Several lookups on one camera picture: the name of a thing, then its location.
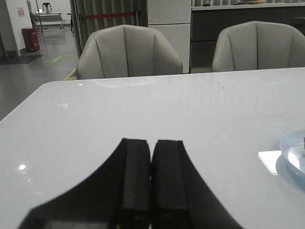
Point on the light blue round plate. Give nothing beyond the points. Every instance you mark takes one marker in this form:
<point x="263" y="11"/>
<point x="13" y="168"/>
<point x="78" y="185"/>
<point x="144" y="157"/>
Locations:
<point x="292" y="147"/>

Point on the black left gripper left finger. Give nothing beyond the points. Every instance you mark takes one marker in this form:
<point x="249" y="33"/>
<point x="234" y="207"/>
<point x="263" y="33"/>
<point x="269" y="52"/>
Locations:
<point x="115" y="196"/>

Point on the left beige upholstered chair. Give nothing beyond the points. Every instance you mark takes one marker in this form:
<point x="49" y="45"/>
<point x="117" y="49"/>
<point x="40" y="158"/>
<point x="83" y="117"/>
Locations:
<point x="127" y="51"/>

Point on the red cylindrical bin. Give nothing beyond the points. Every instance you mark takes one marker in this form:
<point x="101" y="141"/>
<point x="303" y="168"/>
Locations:
<point x="30" y="39"/>

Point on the beige upholstered chair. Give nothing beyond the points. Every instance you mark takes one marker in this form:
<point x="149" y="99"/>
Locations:
<point x="127" y="51"/>
<point x="258" y="45"/>

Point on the white cabinet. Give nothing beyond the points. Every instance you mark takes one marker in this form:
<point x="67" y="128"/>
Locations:
<point x="173" y="19"/>

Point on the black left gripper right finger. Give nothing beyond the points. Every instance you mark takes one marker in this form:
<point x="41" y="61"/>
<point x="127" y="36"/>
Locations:
<point x="181" y="198"/>

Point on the red barrier belt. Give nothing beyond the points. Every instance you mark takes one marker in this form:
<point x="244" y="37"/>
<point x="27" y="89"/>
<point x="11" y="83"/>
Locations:
<point x="112" y="15"/>

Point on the right beige upholstered chair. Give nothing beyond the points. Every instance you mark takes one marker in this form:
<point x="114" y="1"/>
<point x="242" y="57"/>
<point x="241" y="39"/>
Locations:
<point x="258" y="45"/>

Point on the fruit bowl on counter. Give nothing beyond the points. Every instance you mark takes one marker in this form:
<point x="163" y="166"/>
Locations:
<point x="255" y="1"/>

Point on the pink wall notice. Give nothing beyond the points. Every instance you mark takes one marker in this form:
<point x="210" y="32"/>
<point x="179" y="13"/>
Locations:
<point x="21" y="11"/>

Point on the metal workbench with device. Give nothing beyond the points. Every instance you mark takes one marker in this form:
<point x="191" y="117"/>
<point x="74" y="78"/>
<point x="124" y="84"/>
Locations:
<point x="46" y="15"/>

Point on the dark grey counter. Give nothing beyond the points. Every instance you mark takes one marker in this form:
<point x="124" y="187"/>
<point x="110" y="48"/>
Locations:
<point x="208" y="22"/>

